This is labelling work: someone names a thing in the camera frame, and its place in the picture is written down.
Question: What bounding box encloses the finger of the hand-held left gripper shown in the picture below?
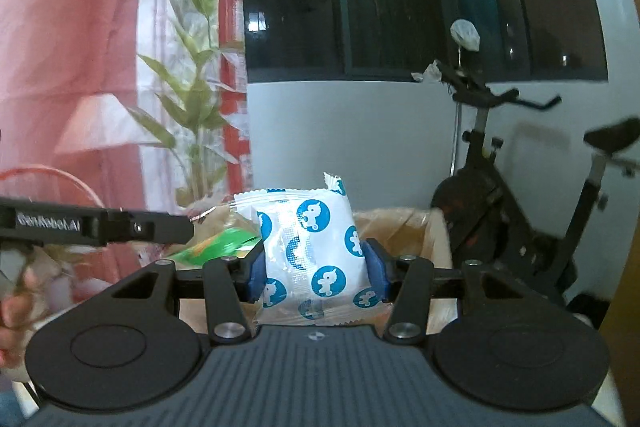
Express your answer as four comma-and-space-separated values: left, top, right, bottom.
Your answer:
102, 208, 195, 249

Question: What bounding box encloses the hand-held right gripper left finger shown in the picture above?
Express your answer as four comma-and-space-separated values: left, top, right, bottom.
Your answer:
107, 241, 267, 344

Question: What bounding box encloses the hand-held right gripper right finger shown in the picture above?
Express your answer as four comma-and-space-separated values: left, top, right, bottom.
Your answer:
364, 239, 532, 344

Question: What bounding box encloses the green snack packet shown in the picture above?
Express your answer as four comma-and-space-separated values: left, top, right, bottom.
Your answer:
167, 226, 264, 269

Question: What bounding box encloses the cardboard box with plastic liner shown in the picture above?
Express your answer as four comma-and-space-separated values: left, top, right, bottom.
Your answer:
179, 205, 454, 336

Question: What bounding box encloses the white blue-printed snack packet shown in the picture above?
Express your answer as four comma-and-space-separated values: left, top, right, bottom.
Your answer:
233, 171, 386, 327

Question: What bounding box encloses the person's left hand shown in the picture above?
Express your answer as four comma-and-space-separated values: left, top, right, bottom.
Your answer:
0, 266, 44, 371

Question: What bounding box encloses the black exercise bike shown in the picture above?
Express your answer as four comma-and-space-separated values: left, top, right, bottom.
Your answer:
430, 61, 640, 309

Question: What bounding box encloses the thin white pole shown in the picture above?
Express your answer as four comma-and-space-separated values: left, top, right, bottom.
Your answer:
449, 51, 461, 178

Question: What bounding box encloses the printed backdrop cloth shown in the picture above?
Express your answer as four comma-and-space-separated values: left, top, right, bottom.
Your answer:
0, 0, 254, 304

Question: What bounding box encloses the crumpled white plastic bag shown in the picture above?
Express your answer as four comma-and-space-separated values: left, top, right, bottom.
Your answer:
410, 60, 444, 84

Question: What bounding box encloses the white plastic bag on pole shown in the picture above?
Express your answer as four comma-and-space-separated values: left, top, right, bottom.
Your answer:
450, 19, 481, 53

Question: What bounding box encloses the wooden door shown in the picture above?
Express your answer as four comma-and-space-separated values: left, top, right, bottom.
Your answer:
595, 292, 640, 427

